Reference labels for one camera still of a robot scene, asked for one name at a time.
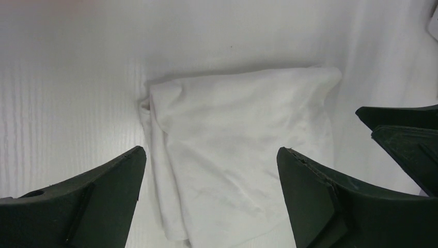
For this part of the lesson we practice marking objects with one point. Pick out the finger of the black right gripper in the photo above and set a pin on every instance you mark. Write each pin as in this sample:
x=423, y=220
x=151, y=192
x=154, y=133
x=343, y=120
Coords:
x=415, y=117
x=414, y=150

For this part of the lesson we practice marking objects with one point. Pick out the white t-shirt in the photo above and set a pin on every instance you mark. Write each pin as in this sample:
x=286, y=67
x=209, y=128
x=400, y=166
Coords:
x=212, y=146

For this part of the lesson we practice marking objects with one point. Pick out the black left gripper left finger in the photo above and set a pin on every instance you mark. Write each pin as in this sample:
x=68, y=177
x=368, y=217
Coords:
x=92, y=209

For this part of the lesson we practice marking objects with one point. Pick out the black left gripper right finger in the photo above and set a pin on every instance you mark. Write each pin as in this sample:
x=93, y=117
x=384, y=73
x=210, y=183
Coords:
x=327, y=208

